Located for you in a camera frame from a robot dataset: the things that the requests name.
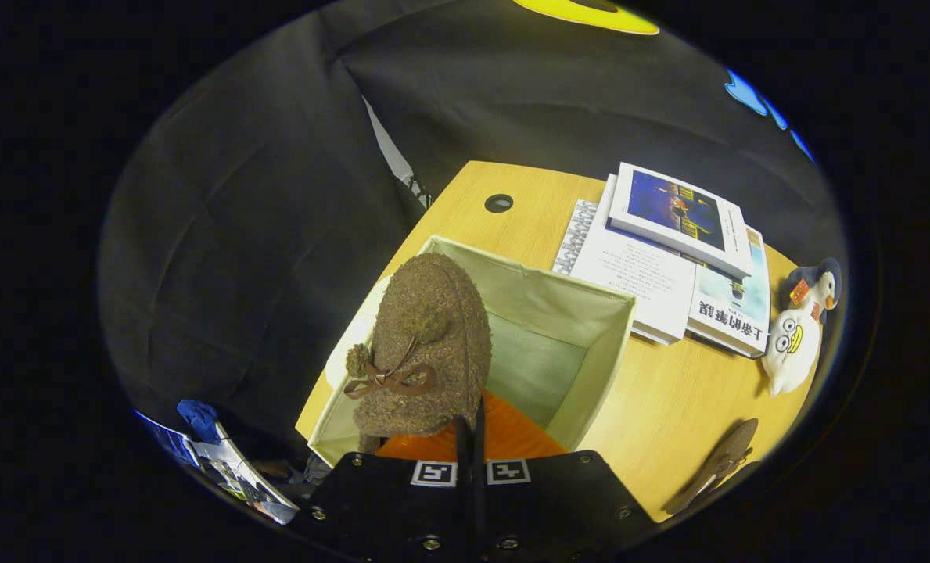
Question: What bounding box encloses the white book with blue picture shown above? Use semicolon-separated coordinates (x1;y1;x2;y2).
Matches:
607;162;755;280

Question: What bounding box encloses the brown fuzzy shoe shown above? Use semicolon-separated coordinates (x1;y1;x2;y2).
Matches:
343;252;494;456
664;418;759;515

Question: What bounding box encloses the grey penguin plush toy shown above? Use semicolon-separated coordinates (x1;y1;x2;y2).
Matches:
784;258;842;325

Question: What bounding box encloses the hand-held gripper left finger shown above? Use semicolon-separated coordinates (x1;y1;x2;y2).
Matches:
291;414;478;563

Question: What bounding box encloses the white book with text cover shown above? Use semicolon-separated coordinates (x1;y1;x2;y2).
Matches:
552;174;698;346

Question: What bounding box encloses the blue cloth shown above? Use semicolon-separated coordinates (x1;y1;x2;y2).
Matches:
177;400;221;444

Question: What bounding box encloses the pale green fabric storage box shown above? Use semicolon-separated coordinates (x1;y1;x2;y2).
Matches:
308;235;637;468

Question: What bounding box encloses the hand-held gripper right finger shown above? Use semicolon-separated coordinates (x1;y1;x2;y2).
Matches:
473;391;661;563

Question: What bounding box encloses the white duck plush toy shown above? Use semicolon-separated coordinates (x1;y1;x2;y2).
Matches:
762;303;824;397

